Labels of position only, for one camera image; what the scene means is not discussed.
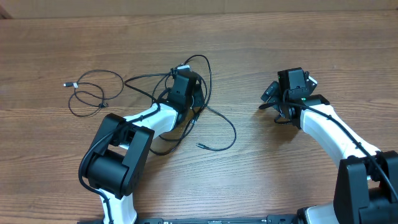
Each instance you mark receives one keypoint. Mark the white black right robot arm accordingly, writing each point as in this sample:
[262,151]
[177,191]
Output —
[366,185]

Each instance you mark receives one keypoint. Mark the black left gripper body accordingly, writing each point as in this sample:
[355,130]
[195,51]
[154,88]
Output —
[198,94]

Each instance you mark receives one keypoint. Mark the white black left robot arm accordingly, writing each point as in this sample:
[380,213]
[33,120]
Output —
[115,161]

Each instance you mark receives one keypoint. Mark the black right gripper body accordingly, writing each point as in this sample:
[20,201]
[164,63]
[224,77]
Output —
[270,92]

